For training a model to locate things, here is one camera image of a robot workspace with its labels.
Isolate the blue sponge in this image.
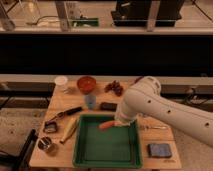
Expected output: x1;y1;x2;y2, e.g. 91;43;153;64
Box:
147;143;172;158

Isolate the small steel cup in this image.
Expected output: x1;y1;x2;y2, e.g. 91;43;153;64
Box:
38;136;53;153

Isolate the purple bowl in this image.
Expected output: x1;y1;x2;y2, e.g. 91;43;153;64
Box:
134;77;143;83

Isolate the yellow corn cob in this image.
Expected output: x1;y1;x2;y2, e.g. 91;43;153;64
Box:
60;117;78;144

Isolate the blue cup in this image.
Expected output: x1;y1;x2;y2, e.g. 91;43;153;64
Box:
85;95;96;109

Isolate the small silver utensil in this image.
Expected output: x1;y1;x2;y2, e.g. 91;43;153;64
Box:
140;125;168;130

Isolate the black chair frame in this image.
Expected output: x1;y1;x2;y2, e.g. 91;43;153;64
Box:
0;129;38;171

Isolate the black rectangular block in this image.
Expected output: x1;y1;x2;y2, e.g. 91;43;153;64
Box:
100;102;117;111

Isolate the orange pepper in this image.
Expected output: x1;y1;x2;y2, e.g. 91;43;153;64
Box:
99;121;115;130

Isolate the red bowl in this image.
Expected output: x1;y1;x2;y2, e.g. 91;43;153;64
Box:
77;76;96;94

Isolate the green plastic tray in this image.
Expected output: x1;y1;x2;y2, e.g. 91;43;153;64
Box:
73;114;143;169

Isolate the black handled tool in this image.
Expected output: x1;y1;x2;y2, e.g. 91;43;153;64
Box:
48;106;83;121

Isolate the small black metal tin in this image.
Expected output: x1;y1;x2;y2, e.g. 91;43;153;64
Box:
43;121;58;133

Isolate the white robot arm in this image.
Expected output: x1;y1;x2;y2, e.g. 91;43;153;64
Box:
115;76;213;148

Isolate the wooden board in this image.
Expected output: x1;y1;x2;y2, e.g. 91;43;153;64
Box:
30;81;182;171

